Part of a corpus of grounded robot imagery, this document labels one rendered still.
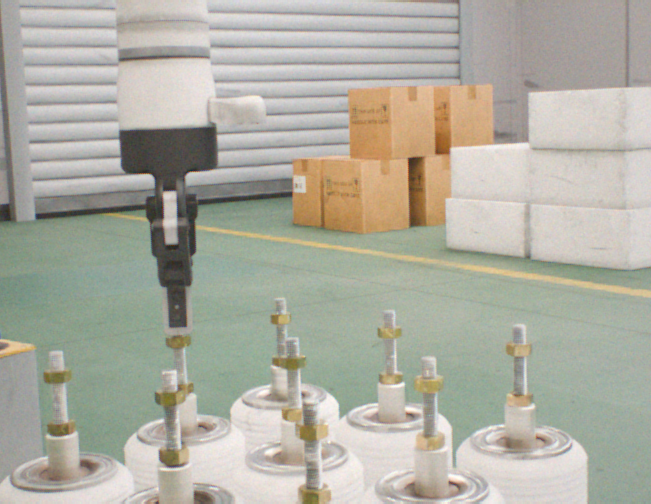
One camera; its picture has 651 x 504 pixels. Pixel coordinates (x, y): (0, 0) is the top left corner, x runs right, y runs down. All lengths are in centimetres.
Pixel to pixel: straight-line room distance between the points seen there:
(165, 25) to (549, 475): 42
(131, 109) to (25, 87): 496
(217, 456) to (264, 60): 565
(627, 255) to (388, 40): 394
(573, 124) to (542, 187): 24
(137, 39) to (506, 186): 288
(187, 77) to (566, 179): 267
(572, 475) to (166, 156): 37
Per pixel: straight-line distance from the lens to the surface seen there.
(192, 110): 79
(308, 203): 474
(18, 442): 94
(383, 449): 83
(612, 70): 716
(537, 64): 762
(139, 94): 80
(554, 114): 341
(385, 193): 442
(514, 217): 356
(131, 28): 80
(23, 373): 93
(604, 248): 331
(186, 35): 80
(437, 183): 459
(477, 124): 477
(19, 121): 574
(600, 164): 331
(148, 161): 79
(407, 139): 448
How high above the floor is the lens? 50
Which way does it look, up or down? 7 degrees down
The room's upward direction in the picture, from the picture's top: 2 degrees counter-clockwise
